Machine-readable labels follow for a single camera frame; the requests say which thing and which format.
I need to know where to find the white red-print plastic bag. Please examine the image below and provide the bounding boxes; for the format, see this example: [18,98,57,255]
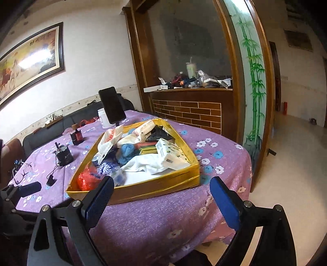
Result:
[97,125,124,165]

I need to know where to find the wooden brick-pattern counter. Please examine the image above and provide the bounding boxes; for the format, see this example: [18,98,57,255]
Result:
[149,88,237,141]

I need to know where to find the red thermos on floor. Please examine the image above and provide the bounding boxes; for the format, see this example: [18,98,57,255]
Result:
[283,102,288,115]

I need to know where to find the red black bottle cork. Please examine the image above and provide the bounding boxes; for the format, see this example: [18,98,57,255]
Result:
[70,124,84,146]

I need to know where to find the white plastic jar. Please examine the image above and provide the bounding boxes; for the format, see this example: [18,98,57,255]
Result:
[97,108,114,129]

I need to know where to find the black foil zip bag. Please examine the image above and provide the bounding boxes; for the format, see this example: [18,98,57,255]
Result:
[145,125,175,142]

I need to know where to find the red plastic bag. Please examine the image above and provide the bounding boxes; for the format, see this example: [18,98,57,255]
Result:
[77,162,102,191]

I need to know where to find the red bag on sofa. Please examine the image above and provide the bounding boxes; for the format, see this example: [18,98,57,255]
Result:
[79,117,99,127]

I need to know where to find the black leather sofa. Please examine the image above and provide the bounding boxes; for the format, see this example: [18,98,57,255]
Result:
[22,93,135,156]

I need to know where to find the white dotted tissue box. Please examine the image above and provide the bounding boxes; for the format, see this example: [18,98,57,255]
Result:
[155,138,191,171]

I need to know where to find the white cup with straw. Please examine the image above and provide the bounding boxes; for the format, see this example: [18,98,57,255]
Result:
[186,57,197,79]

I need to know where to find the blue cloth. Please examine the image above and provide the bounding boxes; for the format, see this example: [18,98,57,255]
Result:
[116,143,140,166]

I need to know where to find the black phone on stand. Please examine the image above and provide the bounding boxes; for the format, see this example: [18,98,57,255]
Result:
[98,86,126,126]

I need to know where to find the bamboo painted panel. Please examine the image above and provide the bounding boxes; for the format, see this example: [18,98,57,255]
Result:
[224,0,268,177]

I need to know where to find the black round device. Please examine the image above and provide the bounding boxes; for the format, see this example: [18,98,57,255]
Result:
[47,142,74,186]

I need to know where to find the framed horse painting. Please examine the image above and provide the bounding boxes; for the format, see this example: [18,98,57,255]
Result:
[1,22,64,107]

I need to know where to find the colourful sponge pack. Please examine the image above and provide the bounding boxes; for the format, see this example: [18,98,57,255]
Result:
[134,141,157,155]

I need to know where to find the black eyeglasses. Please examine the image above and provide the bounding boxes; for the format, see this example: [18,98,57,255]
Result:
[12,160,32,185]

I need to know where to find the white towel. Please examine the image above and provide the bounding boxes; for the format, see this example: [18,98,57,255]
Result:
[121,153,167,175]

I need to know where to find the blue white pattern pack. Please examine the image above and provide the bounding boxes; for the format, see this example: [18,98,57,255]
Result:
[97,160,126,187]

